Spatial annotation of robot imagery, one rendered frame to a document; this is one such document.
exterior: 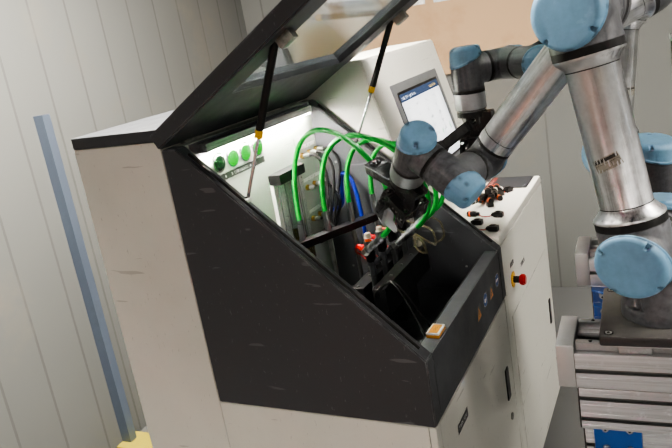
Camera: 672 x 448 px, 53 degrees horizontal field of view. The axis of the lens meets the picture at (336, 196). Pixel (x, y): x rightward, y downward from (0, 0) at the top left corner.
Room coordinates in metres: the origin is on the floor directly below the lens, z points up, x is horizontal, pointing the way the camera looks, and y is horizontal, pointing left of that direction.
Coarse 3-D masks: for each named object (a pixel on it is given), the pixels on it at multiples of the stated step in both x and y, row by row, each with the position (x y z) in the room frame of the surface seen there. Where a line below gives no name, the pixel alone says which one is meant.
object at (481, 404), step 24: (504, 312) 1.87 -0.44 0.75; (504, 336) 1.85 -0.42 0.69; (480, 360) 1.62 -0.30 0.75; (504, 360) 1.82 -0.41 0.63; (480, 384) 1.60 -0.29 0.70; (504, 384) 1.79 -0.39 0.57; (456, 408) 1.42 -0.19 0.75; (480, 408) 1.57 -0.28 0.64; (504, 408) 1.77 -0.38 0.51; (456, 432) 1.40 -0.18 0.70; (480, 432) 1.55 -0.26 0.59; (504, 432) 1.74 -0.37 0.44
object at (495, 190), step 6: (492, 186) 2.35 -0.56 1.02; (498, 186) 2.37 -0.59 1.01; (510, 186) 2.38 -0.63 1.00; (486, 192) 2.27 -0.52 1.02; (492, 192) 2.27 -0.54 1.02; (498, 192) 2.33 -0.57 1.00; (504, 192) 2.36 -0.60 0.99; (480, 198) 2.25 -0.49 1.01; (486, 198) 2.27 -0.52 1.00; (492, 198) 2.20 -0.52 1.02; (498, 198) 2.27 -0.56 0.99; (486, 204) 2.23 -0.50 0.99; (492, 204) 2.22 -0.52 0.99
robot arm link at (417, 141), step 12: (420, 120) 1.32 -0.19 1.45; (408, 132) 1.30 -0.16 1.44; (420, 132) 1.30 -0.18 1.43; (432, 132) 1.30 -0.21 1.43; (396, 144) 1.32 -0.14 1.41; (408, 144) 1.28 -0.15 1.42; (420, 144) 1.28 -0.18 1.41; (432, 144) 1.28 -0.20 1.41; (396, 156) 1.33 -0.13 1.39; (408, 156) 1.30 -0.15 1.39; (420, 156) 1.29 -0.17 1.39; (396, 168) 1.35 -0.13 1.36; (408, 168) 1.32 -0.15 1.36; (420, 168) 1.29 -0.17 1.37
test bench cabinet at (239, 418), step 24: (240, 408) 1.54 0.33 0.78; (264, 408) 1.51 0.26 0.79; (240, 432) 1.55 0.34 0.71; (264, 432) 1.52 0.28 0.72; (288, 432) 1.48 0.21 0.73; (312, 432) 1.45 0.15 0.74; (336, 432) 1.42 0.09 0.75; (360, 432) 1.39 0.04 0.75; (384, 432) 1.36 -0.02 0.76; (408, 432) 1.33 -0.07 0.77; (432, 432) 1.30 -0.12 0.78
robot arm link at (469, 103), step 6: (456, 96) 1.61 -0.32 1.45; (462, 96) 1.60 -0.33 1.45; (468, 96) 1.59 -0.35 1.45; (474, 96) 1.59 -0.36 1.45; (480, 96) 1.59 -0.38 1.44; (456, 102) 1.61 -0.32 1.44; (462, 102) 1.60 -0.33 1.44; (468, 102) 1.59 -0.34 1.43; (474, 102) 1.59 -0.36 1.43; (480, 102) 1.59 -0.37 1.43; (486, 102) 1.61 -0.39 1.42; (456, 108) 1.62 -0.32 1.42; (462, 108) 1.60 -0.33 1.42; (468, 108) 1.59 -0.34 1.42; (474, 108) 1.59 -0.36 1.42; (480, 108) 1.59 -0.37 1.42
